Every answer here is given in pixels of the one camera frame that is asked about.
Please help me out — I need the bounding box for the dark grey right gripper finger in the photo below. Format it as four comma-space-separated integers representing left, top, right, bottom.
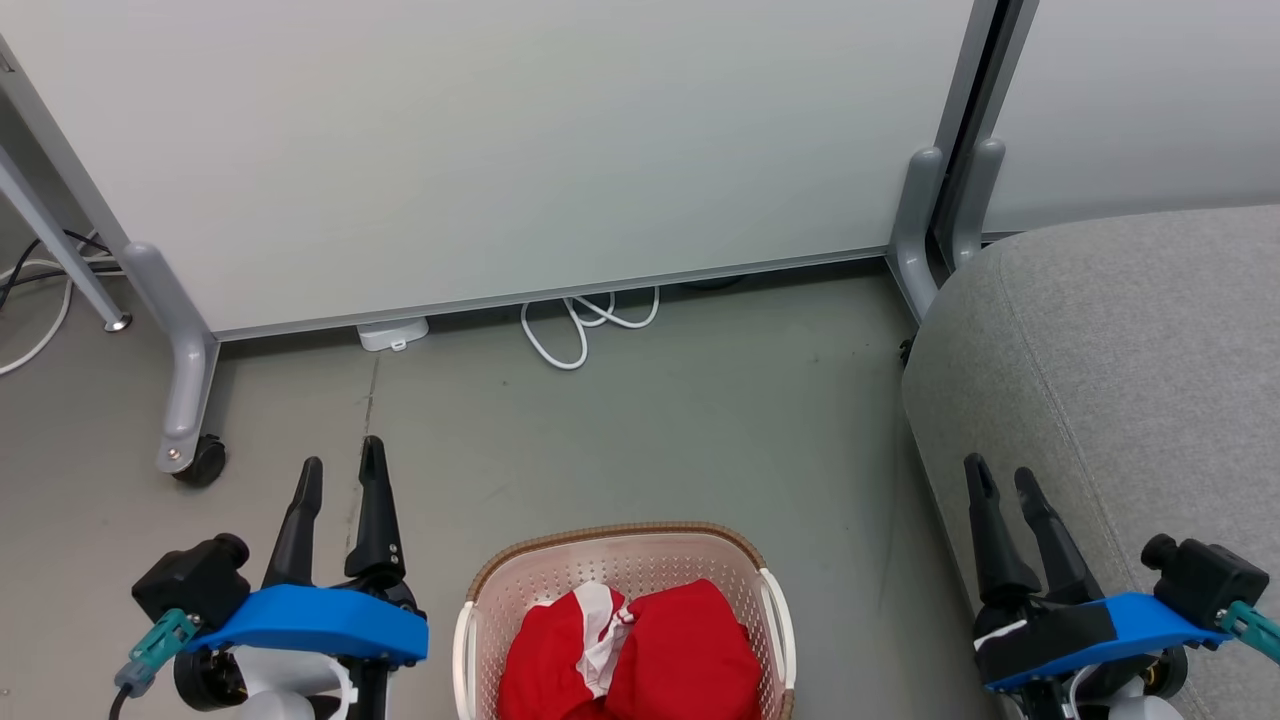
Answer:
963, 453, 1043, 608
1014, 467, 1103, 604

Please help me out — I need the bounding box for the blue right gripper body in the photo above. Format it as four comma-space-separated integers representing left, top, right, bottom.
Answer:
975, 592, 1233, 695

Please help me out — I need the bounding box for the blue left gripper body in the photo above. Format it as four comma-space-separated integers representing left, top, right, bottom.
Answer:
185, 575, 429, 720

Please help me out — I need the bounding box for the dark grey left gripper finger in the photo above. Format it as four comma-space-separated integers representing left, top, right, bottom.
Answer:
262, 457, 324, 589
345, 436, 407, 591

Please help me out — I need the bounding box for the red jersey with striped cuffs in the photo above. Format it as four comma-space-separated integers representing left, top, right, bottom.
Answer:
603, 578, 763, 720

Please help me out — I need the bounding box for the grey fabric sofa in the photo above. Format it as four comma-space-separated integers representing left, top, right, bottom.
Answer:
901, 205, 1280, 720

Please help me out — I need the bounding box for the white power adapter box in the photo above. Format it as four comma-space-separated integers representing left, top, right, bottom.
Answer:
357, 316, 430, 353

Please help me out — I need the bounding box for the grey partition leg with caster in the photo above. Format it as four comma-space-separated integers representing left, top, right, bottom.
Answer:
121, 241, 228, 489

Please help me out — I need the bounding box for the white plastic laundry basket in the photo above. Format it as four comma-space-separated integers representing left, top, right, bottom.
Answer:
452, 521, 798, 720

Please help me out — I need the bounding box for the grey metal table leg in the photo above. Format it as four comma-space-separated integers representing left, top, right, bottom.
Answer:
0, 148, 133, 333

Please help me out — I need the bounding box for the large white partition panel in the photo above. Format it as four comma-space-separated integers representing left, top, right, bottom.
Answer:
0, 0, 1001, 343

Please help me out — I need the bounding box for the narrow white partition panel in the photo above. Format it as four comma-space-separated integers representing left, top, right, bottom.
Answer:
975, 0, 1280, 238

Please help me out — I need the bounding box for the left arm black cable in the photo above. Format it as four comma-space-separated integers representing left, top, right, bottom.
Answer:
107, 608, 203, 720

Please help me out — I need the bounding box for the looped white cable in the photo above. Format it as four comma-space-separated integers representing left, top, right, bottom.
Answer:
519, 286, 662, 372

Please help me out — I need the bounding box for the long white floor cable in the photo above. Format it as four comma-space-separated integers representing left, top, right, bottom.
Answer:
0, 235, 126, 378

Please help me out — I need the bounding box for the black floor cable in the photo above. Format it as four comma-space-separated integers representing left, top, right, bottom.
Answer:
0, 230, 113, 309

